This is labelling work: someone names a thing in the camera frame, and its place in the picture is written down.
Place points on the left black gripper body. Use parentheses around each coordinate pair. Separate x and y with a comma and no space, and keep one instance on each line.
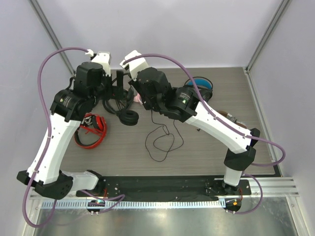
(104,91)

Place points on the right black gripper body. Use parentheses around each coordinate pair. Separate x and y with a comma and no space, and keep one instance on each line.
(137,86)

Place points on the black wired on-ear headphones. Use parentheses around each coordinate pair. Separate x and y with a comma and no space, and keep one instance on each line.
(131,118)

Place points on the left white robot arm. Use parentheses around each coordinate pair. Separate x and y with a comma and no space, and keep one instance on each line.
(70,111)

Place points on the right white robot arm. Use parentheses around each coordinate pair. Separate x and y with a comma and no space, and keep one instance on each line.
(186,104)

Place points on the pink blue cat-ear headphones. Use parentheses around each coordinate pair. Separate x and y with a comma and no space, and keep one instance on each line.
(137,99)

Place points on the red headphones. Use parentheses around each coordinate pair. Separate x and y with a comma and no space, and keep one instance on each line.
(94,124)

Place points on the black blue over-ear headphones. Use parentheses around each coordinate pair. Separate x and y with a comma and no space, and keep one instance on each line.
(204,85)

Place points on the brown leather headphones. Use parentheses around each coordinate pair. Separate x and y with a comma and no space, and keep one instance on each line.
(232,119)

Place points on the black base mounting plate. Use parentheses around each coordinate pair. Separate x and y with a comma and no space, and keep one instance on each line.
(170,188)

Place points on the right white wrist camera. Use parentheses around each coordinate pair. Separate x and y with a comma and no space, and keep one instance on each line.
(134,66)

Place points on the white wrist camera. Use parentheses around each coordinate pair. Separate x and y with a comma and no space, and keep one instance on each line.
(134,66)
(102,58)

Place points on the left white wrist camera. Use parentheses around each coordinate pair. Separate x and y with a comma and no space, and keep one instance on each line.
(102,58)

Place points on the black headphones with wrapped cable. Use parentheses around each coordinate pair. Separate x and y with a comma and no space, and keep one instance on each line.
(122,104)

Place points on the slotted cable duct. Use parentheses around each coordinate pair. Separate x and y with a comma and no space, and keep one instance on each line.
(98,204)

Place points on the aluminium rail front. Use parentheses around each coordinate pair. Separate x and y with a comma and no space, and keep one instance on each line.
(271,187)

